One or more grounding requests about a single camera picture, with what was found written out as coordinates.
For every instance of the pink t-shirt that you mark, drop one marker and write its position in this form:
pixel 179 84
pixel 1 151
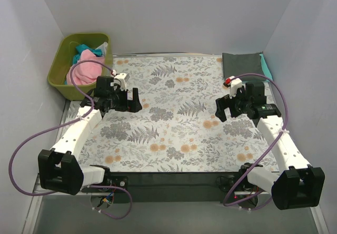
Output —
pixel 86 73

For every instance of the white garment in bin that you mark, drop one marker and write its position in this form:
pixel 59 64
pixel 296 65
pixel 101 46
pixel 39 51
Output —
pixel 103 49

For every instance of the folded teal t-shirt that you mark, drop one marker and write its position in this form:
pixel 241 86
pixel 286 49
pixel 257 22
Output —
pixel 264 66

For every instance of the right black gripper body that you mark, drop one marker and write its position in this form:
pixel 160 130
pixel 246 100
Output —
pixel 232 107

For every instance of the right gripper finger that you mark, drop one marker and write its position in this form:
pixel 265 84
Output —
pixel 228 101
pixel 221 106

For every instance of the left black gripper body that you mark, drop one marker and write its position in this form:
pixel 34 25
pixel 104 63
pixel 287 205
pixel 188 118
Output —
pixel 126 98

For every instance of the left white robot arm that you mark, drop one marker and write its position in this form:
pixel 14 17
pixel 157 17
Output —
pixel 59 169

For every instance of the folded dark grey t-shirt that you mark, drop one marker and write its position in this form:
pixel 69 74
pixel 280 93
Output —
pixel 238 64

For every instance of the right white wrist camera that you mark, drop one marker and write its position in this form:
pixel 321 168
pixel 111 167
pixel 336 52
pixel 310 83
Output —
pixel 233 84

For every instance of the green plastic bin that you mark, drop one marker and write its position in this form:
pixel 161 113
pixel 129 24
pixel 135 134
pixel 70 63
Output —
pixel 63 61

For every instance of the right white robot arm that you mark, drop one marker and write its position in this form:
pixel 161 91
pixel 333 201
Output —
pixel 299 184

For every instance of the teal t-shirt in bin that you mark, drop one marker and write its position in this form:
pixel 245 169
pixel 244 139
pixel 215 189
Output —
pixel 82 48

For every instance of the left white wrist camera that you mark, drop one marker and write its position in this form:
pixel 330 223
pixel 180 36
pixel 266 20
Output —
pixel 120 81

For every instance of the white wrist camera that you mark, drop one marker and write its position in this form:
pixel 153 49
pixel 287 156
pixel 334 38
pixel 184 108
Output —
pixel 233 84
pixel 120 81

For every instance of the floral patterned table mat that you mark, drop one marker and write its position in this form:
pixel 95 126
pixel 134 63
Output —
pixel 176 129

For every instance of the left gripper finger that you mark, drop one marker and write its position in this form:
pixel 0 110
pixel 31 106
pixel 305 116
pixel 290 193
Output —
pixel 129 108
pixel 135 102

